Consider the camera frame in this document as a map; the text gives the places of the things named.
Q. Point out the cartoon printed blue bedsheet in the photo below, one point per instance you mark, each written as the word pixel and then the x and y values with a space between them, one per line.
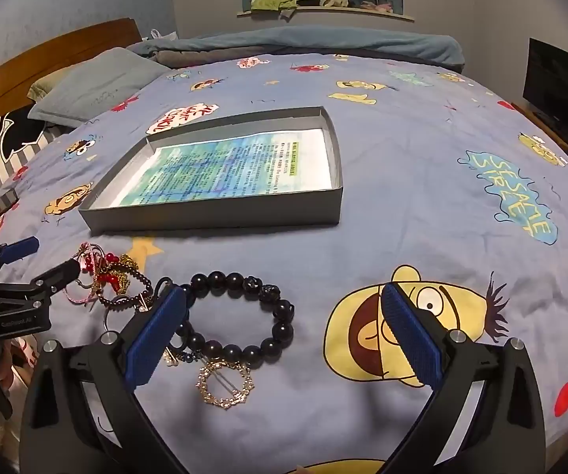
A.
pixel 412 182

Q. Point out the white plastic bag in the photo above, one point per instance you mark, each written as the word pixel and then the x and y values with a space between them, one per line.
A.
pixel 163 34

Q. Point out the black flat monitor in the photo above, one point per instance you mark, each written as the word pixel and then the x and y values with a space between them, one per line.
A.
pixel 560 79

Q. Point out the pink cloth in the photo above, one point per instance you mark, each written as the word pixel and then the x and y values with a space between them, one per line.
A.
pixel 377 7

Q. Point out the grey pillow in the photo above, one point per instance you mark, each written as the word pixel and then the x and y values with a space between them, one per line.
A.
pixel 96 84

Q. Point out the teal folded blanket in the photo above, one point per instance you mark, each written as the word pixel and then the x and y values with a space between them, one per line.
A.
pixel 313 39

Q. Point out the printed paper sheet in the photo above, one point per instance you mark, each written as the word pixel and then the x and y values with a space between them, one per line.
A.
pixel 224 168

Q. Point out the grey cardboard box tray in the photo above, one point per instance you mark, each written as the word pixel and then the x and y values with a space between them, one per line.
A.
pixel 214 215

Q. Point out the silver bangle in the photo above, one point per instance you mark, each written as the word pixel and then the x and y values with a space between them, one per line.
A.
pixel 107 313

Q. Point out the window sill shelf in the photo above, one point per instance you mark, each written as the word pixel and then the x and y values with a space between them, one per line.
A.
pixel 363 14

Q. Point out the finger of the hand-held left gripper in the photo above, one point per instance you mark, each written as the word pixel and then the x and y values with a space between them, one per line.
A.
pixel 17 251
pixel 59 276

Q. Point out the wooden headboard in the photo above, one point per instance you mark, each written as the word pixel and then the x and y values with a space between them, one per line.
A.
pixel 66 44

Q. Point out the wooden monitor stand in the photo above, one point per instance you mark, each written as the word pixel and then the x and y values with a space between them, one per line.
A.
pixel 560 136

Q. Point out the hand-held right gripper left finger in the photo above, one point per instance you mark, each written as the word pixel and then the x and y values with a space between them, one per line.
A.
pixel 158 335

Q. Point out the green cloth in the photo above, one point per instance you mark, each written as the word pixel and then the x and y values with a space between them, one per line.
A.
pixel 274 0

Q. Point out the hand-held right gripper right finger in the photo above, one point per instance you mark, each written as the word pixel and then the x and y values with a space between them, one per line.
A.
pixel 410 335

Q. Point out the dark grey folded blanket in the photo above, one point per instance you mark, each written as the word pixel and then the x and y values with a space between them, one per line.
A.
pixel 180 57

